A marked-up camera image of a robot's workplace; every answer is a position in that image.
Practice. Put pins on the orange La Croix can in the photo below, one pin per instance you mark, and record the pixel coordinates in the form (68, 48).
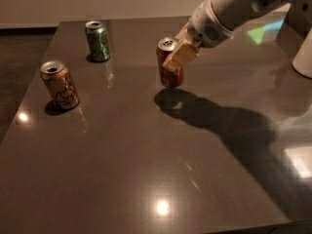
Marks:
(60, 84)

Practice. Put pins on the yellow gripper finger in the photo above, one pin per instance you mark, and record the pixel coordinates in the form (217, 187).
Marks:
(185, 36)
(183, 53)

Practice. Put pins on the green soda can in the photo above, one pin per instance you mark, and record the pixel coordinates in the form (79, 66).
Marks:
(97, 40)

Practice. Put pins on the red coke can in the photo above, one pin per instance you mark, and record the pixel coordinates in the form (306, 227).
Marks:
(168, 79)

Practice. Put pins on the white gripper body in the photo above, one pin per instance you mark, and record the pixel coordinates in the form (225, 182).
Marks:
(204, 23)

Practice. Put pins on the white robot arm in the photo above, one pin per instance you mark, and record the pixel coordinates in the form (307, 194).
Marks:
(234, 13)

